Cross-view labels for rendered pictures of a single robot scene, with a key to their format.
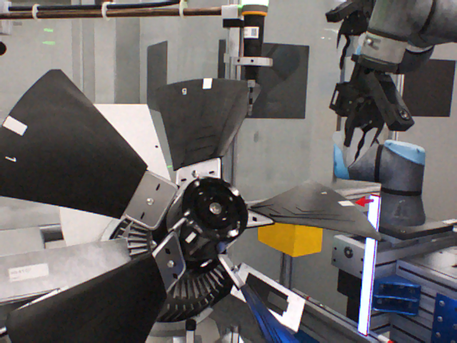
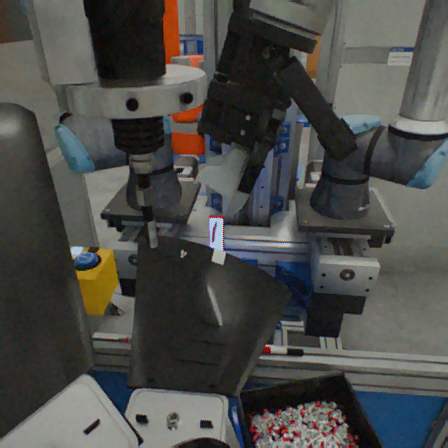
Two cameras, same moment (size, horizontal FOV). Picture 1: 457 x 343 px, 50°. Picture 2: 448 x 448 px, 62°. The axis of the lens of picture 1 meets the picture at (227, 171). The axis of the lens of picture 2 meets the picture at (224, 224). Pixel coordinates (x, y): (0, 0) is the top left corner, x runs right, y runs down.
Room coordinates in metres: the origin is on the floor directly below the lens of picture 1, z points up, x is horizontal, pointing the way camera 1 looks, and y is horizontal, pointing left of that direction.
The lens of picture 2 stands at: (0.72, 0.08, 1.49)
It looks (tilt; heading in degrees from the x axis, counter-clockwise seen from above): 31 degrees down; 308
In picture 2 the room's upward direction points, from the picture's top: straight up
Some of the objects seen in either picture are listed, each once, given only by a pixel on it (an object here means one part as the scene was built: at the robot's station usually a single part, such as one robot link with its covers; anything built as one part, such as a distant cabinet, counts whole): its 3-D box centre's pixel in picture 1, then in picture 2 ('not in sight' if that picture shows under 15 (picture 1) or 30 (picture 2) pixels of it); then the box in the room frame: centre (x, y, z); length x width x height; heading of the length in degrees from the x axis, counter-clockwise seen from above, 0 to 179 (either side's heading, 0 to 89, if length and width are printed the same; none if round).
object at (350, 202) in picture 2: not in sight; (342, 188); (1.01, -0.78, 1.09); 0.15 x 0.15 x 0.10
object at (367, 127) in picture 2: not in sight; (353, 144); (1.00, -0.78, 1.20); 0.13 x 0.12 x 0.14; 178
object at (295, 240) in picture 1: (289, 232); (69, 281); (1.31, -0.18, 1.02); 0.16 x 0.10 x 0.11; 33
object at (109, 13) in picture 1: (104, 13); not in sight; (0.98, 0.25, 1.54); 0.54 x 0.01 x 0.01; 68
